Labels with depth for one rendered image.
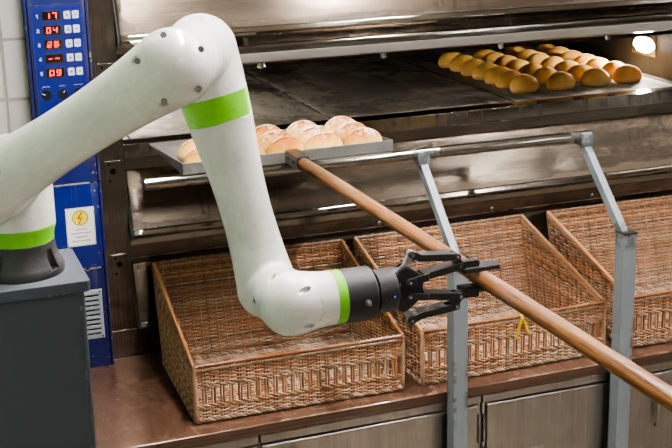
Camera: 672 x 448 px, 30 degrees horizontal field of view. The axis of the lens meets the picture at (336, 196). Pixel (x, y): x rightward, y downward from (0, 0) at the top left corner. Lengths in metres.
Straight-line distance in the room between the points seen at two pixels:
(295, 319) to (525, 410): 1.45
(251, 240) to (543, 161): 1.83
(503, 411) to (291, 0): 1.23
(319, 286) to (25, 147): 0.52
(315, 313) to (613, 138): 2.06
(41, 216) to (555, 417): 1.69
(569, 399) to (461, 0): 1.15
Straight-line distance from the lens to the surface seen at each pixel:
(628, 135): 3.98
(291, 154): 3.04
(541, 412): 3.42
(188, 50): 1.92
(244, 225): 2.13
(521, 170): 3.79
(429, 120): 3.63
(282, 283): 2.04
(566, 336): 1.95
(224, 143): 2.09
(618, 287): 3.36
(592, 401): 3.49
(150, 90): 1.92
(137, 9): 3.32
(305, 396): 3.17
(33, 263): 2.26
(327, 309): 2.05
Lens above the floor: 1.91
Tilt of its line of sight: 15 degrees down
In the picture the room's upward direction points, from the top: 1 degrees counter-clockwise
